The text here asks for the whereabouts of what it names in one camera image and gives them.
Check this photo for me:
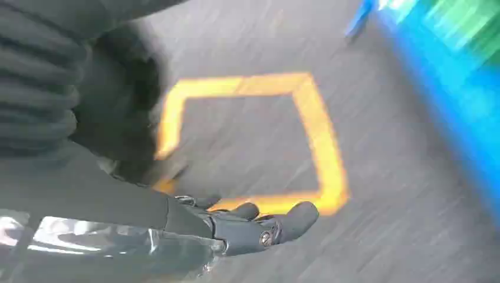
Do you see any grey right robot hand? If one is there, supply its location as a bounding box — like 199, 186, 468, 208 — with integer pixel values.
0, 23, 319, 283

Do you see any green plastic crate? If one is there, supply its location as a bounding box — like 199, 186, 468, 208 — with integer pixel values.
422, 0, 500, 67

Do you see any blue steel shelf rack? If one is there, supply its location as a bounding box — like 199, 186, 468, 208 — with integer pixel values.
346, 0, 500, 228

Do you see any yellow floor tape square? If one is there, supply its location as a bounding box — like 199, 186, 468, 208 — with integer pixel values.
154, 72, 350, 218

